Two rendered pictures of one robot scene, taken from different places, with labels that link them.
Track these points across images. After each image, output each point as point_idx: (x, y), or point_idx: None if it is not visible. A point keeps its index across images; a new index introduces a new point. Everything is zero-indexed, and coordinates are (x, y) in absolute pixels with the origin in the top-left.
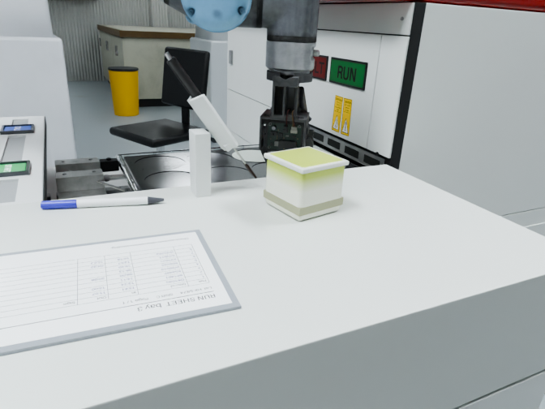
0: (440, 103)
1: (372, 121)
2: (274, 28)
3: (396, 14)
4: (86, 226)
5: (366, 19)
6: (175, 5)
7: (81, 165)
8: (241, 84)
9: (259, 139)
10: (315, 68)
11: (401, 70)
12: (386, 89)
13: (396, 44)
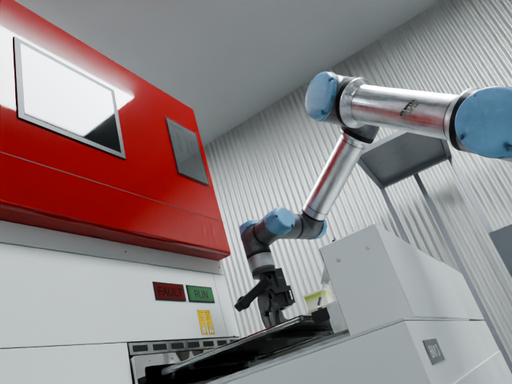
0: None
1: (225, 318)
2: (270, 248)
3: (216, 264)
4: None
5: (201, 265)
6: (322, 223)
7: None
8: (24, 331)
9: (293, 296)
10: (174, 293)
11: (227, 289)
12: (225, 300)
13: (221, 278)
